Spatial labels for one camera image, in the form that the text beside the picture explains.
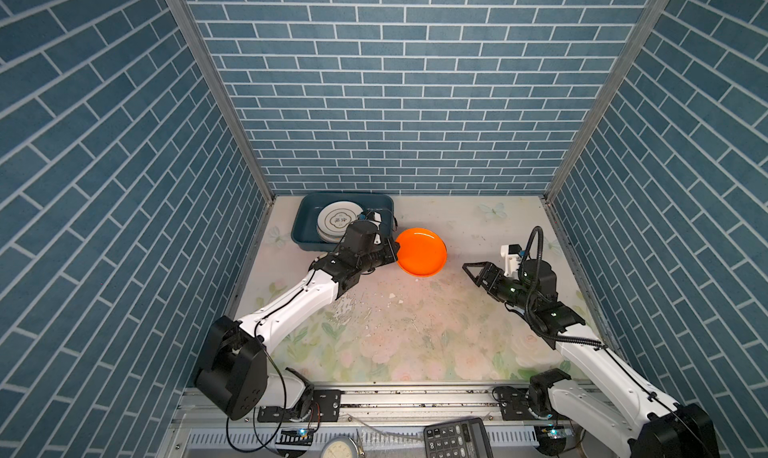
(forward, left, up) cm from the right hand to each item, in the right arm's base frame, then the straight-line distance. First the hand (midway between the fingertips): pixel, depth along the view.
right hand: (467, 269), depth 79 cm
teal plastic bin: (+21, +55, -15) cm, 61 cm away
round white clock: (-40, +28, -13) cm, 51 cm away
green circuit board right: (-34, -21, -21) cm, 45 cm away
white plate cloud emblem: (+31, +44, -13) cm, 55 cm away
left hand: (+5, +18, +3) cm, 19 cm away
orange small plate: (+4, +12, 0) cm, 13 cm away
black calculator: (-36, +2, -16) cm, 39 cm away
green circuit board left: (-38, +39, -20) cm, 58 cm away
